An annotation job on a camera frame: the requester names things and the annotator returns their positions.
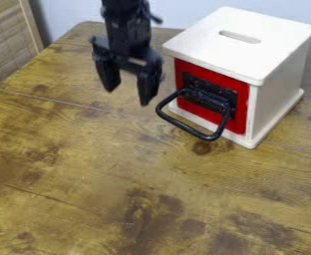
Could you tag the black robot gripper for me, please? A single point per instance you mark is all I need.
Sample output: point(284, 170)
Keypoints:
point(126, 48)

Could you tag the red drawer front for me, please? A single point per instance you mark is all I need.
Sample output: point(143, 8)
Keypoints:
point(201, 78)

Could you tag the white wooden box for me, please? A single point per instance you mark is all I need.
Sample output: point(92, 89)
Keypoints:
point(257, 49)

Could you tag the wooden slatted panel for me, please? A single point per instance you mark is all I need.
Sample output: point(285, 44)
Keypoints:
point(20, 39)

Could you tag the black metal drawer handle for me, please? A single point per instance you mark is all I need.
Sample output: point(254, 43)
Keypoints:
point(198, 102)

